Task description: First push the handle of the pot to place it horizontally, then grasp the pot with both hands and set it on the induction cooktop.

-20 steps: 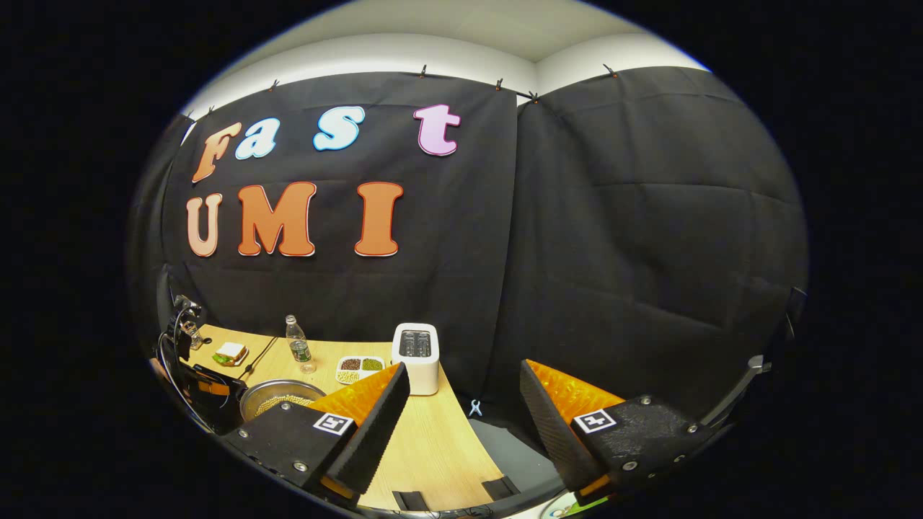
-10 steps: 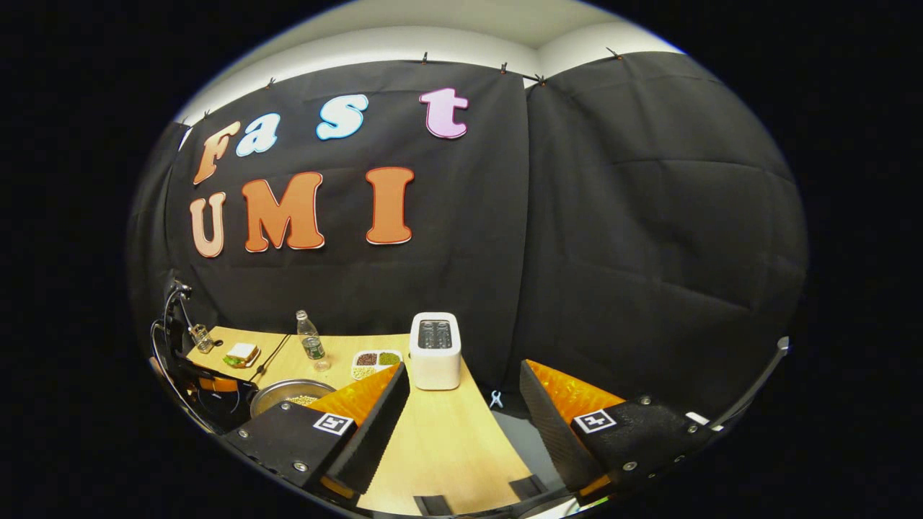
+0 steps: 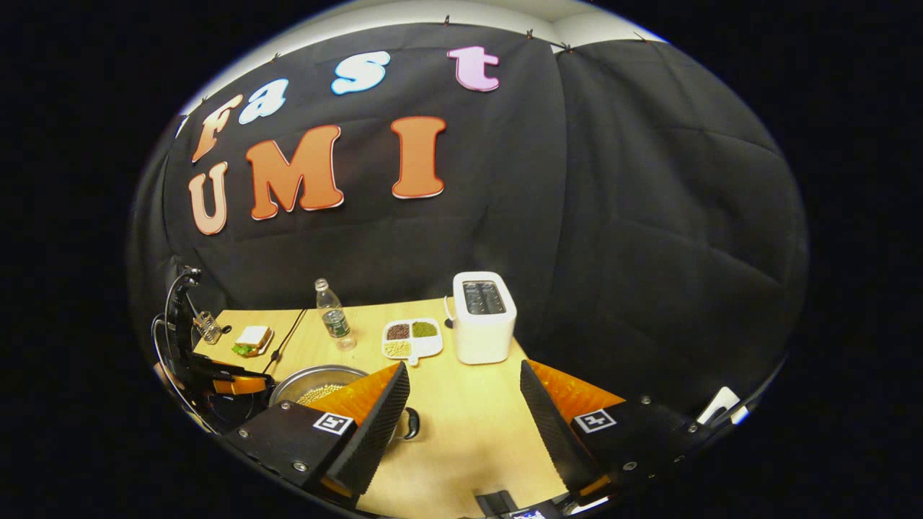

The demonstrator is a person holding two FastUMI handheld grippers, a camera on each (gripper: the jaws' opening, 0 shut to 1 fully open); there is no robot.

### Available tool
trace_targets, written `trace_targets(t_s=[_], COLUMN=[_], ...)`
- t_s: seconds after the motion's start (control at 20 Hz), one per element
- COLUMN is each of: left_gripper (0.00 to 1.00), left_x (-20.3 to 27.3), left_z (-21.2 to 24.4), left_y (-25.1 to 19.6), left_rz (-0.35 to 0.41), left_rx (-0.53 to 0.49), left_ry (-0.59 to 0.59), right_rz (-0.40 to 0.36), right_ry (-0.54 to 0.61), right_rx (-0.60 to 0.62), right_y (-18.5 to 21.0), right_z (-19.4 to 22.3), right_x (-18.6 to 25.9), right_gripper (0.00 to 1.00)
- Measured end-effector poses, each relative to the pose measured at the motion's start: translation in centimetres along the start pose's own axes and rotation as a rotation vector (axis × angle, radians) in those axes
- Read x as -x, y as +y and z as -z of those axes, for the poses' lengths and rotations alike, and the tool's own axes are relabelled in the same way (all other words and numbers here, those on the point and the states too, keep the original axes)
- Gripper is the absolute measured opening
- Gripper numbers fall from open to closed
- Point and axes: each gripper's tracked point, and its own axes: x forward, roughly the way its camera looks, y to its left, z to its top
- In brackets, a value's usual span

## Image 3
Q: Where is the black induction cooktop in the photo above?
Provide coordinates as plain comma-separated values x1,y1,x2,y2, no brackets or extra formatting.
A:
195,393,269,433

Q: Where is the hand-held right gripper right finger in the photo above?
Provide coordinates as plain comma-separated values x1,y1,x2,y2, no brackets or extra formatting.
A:
519,359,722,504

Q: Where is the thin black cable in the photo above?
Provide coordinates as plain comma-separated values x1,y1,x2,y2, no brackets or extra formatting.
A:
263,309,309,376

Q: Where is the white toaster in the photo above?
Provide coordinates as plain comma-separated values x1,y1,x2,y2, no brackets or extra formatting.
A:
445,271,518,365

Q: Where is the clear plastic water bottle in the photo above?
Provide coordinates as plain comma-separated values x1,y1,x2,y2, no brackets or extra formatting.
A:
314,278,357,352

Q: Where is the black table clamp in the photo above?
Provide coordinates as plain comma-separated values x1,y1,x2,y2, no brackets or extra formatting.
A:
474,490,520,517

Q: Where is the pile of yellow soybeans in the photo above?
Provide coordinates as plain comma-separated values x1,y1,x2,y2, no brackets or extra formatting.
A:
296,383,347,406

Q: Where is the stainless steel pot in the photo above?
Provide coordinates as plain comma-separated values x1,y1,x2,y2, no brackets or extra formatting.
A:
269,364,420,442

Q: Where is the small glass container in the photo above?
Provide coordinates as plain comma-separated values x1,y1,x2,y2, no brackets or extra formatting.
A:
193,311,224,344

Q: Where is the sandwich on white plate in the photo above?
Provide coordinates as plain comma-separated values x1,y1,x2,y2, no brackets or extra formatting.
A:
231,325,275,358

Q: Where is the white divided dish of beans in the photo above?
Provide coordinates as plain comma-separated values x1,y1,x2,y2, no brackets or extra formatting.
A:
381,318,444,366

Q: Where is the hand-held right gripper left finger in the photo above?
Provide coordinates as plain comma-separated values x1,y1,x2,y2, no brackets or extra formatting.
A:
220,362,412,509

